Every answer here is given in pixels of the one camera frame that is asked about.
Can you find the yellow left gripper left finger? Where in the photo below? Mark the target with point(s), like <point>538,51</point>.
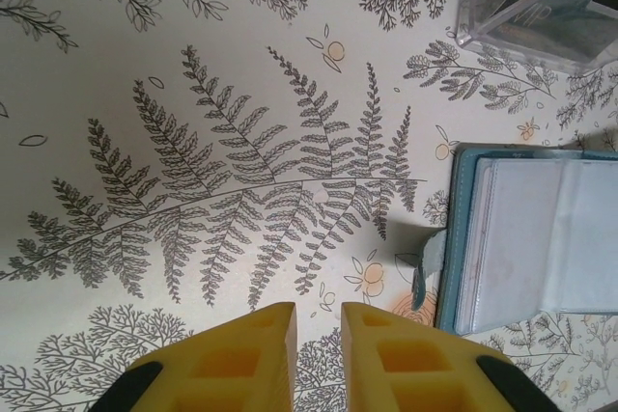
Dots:
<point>270,335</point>

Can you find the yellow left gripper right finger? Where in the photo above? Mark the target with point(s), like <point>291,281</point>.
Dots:
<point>367,339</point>

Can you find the teal leather card holder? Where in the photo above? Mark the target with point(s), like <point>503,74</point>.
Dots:
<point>521,238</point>

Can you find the dark green VIP card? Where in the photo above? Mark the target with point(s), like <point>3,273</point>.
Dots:
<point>545,16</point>

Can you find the floral patterned table cover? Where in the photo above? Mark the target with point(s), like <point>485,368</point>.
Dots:
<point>193,93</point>

